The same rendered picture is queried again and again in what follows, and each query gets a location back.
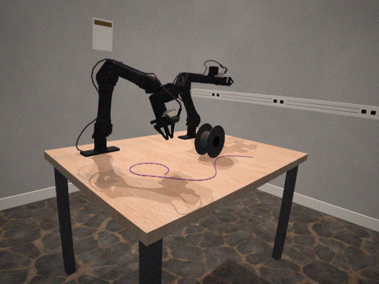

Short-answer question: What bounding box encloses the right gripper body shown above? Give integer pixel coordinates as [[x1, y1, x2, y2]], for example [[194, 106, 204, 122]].
[[150, 104, 177, 127]]

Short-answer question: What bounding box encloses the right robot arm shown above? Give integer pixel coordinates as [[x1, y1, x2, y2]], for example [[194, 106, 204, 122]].
[[80, 60, 179, 157]]

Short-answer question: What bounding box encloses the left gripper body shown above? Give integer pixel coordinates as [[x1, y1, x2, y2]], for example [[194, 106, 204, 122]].
[[217, 68, 230, 86]]

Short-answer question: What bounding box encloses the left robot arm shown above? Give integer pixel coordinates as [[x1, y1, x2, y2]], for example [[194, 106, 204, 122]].
[[175, 66, 219, 139]]

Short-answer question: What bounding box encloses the black and grey cable reel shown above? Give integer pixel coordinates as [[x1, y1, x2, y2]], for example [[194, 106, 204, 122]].
[[195, 123, 225, 158]]

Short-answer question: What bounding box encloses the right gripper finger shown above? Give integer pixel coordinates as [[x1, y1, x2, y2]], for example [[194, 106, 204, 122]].
[[154, 122, 169, 140], [167, 122, 175, 138]]

